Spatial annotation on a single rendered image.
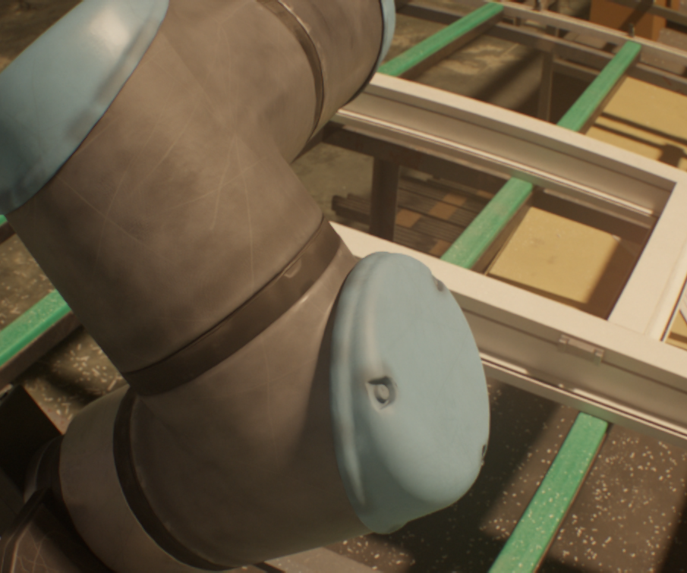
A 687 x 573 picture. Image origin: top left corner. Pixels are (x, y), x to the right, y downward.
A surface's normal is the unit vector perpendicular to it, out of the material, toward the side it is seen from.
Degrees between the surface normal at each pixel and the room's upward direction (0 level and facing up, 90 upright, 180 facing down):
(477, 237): 0
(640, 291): 0
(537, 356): 90
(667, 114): 0
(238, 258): 59
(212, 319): 67
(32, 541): 51
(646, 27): 90
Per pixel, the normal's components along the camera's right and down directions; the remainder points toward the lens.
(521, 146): -0.52, 0.47
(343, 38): 0.88, -0.10
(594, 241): 0.04, -0.83
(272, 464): -0.25, 0.41
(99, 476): -0.62, -0.20
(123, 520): -0.44, 0.27
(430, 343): 0.81, -0.31
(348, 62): 0.93, 0.14
